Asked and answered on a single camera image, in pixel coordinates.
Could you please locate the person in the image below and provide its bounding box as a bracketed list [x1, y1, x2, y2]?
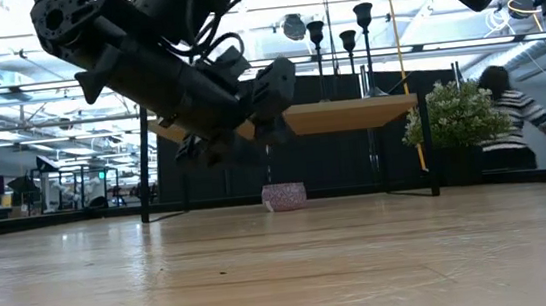
[471, 59, 546, 175]

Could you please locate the green plant with white flowers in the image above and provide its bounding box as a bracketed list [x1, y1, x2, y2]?
[396, 73, 515, 156]

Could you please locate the round grey ceiling fixture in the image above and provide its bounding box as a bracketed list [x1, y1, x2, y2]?
[281, 12, 309, 43]
[506, 0, 538, 21]

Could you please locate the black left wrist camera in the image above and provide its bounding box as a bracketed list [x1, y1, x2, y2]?
[192, 43, 253, 84]

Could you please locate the black room divider screen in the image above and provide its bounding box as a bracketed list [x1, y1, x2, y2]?
[148, 59, 466, 209]

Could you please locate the tall black candlestick holder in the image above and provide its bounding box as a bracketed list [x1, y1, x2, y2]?
[351, 0, 390, 99]

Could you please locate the black plant pot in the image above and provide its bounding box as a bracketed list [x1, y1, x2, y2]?
[431, 142, 488, 190]

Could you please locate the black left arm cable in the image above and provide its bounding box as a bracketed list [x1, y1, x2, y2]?
[152, 0, 248, 70]

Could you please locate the yellow pole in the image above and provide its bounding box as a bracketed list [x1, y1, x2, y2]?
[384, 0, 430, 175]

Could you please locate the pink patterned candle tin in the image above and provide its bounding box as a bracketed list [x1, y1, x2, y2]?
[260, 180, 310, 214]

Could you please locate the wooden shelf with black legs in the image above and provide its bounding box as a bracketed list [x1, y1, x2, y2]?
[130, 77, 442, 226]

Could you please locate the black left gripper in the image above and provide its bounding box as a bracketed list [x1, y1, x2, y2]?
[166, 55, 306, 171]

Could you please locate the background robot workstation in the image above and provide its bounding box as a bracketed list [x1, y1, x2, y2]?
[26, 147, 124, 216]

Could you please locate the black table frame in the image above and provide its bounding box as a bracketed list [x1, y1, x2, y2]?
[0, 0, 546, 240]

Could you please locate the medium black candlestick holder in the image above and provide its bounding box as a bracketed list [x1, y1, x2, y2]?
[305, 18, 333, 104]

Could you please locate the short black candlestick holder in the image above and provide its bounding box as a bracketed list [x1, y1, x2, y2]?
[339, 28, 364, 101]

